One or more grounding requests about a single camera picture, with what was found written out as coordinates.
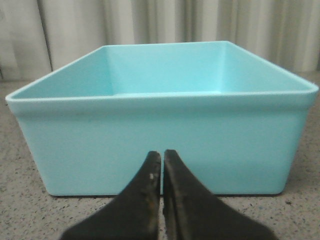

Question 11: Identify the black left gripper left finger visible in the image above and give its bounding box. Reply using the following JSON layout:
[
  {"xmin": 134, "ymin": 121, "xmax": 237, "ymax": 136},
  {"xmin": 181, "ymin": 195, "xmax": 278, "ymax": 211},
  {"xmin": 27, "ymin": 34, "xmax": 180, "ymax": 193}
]
[{"xmin": 61, "ymin": 151, "xmax": 162, "ymax": 240}]

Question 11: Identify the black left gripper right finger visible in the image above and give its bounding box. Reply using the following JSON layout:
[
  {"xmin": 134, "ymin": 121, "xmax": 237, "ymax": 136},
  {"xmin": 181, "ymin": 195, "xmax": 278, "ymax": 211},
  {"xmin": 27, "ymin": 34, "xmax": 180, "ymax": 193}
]
[{"xmin": 163, "ymin": 149, "xmax": 277, "ymax": 240}]

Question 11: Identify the light blue plastic box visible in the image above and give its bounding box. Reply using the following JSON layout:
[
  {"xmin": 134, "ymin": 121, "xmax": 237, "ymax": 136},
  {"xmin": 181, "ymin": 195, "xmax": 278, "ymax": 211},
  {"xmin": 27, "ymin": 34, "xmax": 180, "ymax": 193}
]
[{"xmin": 5, "ymin": 41, "xmax": 319, "ymax": 196}]

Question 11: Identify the grey pleated curtain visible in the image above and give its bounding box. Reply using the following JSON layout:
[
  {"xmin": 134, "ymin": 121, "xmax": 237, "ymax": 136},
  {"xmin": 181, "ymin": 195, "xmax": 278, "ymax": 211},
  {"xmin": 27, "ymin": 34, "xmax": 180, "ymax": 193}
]
[{"xmin": 0, "ymin": 0, "xmax": 320, "ymax": 81}]

